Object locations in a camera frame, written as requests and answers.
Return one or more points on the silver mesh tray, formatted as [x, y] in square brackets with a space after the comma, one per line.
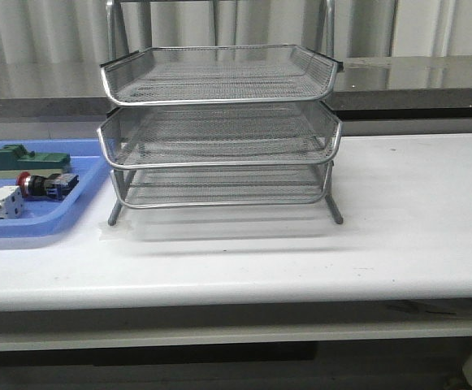
[254, 134]
[219, 74]
[153, 188]

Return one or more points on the red emergency stop push button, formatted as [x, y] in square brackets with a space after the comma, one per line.
[55, 187]

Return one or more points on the blue plastic tray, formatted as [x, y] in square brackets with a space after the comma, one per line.
[46, 217]

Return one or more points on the green and beige relay module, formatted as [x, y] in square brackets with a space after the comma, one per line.
[16, 159]

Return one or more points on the grey stone counter ledge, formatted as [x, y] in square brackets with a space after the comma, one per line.
[367, 88]

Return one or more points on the silver wire rack frame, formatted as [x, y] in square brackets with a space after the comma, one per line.
[115, 31]

